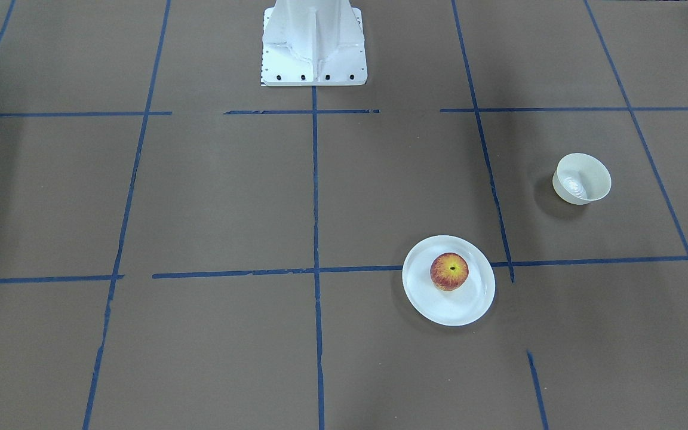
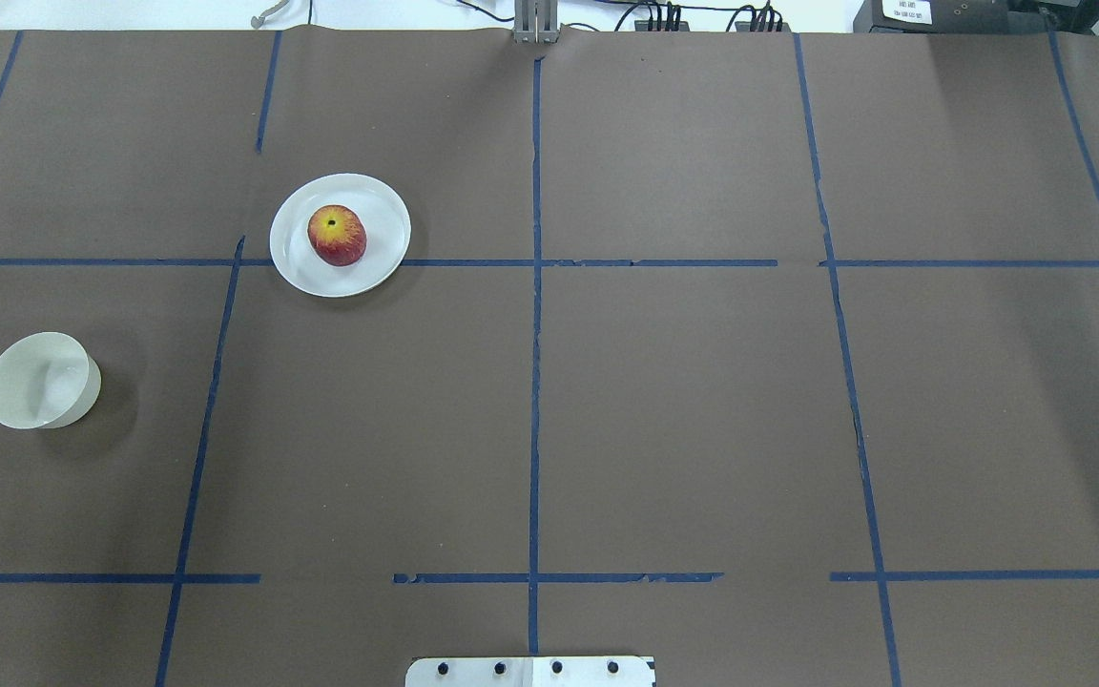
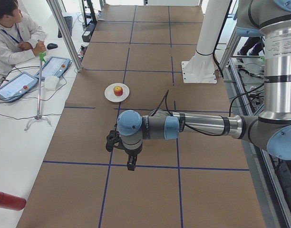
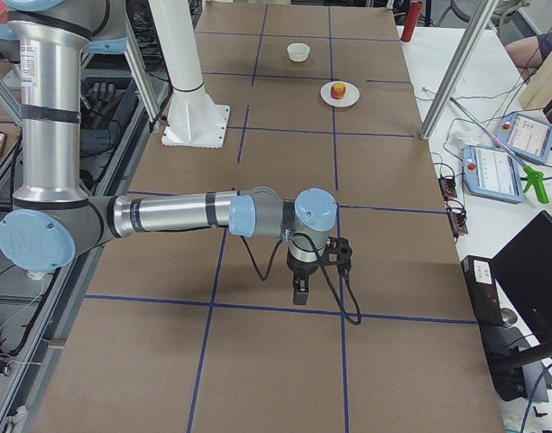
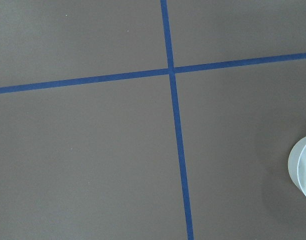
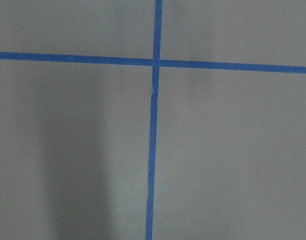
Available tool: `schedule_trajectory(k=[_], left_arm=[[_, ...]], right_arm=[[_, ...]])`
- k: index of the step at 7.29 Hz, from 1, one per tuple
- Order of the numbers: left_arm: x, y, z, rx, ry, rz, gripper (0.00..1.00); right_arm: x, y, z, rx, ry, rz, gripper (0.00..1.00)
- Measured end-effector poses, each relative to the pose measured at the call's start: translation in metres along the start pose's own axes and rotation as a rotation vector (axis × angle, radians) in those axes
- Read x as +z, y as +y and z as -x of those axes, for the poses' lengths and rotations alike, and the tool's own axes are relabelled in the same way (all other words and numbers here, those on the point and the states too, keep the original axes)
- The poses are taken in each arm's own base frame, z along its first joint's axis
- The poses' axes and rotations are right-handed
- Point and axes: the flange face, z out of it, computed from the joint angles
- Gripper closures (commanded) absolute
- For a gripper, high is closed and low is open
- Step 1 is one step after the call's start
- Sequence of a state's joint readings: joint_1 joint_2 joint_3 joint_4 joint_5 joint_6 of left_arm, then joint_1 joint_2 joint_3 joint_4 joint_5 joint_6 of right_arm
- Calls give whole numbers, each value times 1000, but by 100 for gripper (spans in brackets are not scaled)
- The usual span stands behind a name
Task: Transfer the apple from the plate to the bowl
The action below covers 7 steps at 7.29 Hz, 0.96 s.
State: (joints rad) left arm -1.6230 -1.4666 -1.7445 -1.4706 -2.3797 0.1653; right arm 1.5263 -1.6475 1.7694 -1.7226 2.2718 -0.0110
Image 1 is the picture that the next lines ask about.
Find white round plate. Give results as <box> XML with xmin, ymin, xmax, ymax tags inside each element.
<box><xmin>402</xmin><ymin>236</ymin><xmax>495</xmax><ymax>327</ymax></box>

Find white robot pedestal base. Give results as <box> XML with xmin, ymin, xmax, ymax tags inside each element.
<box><xmin>260</xmin><ymin>1</ymin><xmax>368</xmax><ymax>87</ymax></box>

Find red yellow apple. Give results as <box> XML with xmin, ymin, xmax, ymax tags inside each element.
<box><xmin>429</xmin><ymin>251</ymin><xmax>469</xmax><ymax>292</ymax></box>

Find white small bowl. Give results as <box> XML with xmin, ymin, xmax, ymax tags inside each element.
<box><xmin>552</xmin><ymin>153</ymin><xmax>612</xmax><ymax>206</ymax></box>

